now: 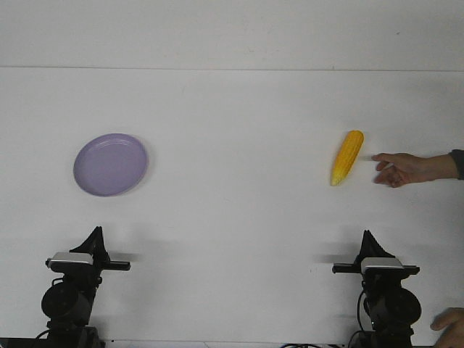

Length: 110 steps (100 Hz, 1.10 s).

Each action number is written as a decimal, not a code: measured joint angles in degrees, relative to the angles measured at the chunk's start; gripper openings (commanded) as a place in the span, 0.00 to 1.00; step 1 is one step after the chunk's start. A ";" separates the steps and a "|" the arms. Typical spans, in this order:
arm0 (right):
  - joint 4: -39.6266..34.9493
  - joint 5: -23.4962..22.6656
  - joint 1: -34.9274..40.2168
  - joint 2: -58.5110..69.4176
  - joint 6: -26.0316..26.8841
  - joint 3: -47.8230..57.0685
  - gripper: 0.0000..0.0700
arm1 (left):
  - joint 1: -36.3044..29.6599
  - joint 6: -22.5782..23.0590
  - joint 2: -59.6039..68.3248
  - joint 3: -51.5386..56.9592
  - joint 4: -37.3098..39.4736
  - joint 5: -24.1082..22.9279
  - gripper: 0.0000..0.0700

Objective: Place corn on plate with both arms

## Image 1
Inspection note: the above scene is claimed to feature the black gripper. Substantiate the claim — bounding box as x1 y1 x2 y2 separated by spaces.
332 230 420 286
62 226 131 281

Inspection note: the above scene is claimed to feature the purple round plate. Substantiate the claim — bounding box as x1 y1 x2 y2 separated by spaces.
73 133 149 197

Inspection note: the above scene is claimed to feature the yellow corn cob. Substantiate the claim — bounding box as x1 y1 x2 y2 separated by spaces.
330 130 364 186

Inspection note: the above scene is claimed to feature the forearm with dark sleeve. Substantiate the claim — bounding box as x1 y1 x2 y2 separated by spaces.
430 149 463 181

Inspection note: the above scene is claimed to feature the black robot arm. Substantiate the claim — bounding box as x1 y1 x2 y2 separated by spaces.
31 226 131 347
332 230 421 347

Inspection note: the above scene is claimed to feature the person's right hand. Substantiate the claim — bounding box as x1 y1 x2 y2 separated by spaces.
371 153 431 188

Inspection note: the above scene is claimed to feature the person's hand at corner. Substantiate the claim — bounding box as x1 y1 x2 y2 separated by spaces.
430 307 463 348

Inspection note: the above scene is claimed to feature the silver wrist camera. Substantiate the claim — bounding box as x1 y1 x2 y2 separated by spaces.
45 252 94 273
360 257 404 274

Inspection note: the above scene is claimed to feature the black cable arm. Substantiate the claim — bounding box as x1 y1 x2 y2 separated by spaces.
356 289 367 333

